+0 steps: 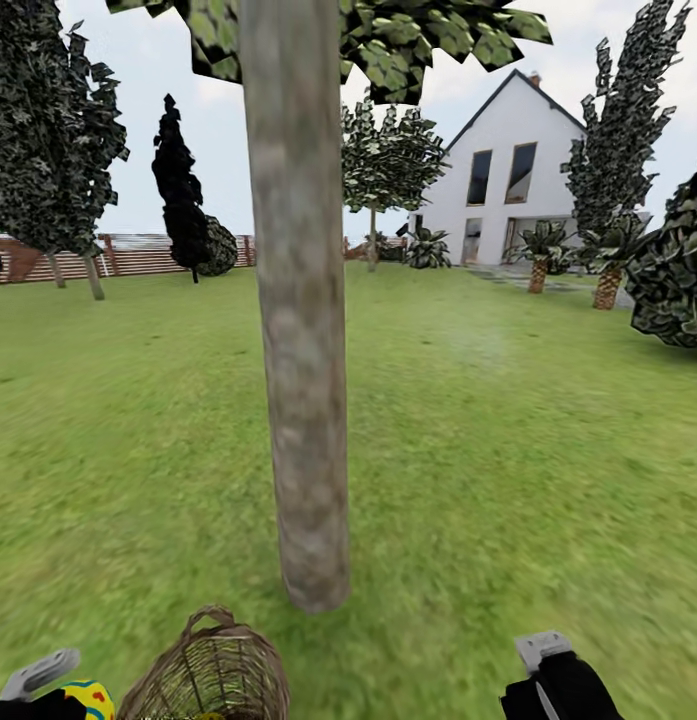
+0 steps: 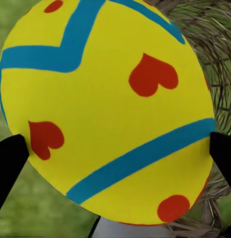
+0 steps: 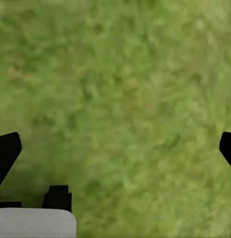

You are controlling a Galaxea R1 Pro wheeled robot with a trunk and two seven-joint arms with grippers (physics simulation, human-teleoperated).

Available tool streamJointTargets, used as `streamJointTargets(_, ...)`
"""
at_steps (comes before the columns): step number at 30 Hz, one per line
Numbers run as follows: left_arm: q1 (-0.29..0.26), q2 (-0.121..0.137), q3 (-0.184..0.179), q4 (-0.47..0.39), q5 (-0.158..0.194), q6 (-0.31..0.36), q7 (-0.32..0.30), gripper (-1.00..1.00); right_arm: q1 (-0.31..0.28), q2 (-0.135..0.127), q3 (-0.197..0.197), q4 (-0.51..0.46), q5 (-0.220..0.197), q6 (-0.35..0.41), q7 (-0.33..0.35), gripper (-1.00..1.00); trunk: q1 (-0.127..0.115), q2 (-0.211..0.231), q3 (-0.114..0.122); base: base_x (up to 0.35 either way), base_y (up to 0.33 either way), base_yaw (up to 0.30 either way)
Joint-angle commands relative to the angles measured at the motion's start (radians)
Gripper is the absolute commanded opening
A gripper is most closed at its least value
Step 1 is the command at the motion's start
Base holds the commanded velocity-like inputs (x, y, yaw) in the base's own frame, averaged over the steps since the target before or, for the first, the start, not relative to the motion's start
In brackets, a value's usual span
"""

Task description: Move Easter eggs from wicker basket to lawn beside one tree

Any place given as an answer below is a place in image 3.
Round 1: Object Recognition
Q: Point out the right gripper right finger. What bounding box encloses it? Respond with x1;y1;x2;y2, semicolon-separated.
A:
219;131;231;166

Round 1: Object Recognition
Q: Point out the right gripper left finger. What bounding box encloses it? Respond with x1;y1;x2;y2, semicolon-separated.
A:
0;132;22;185

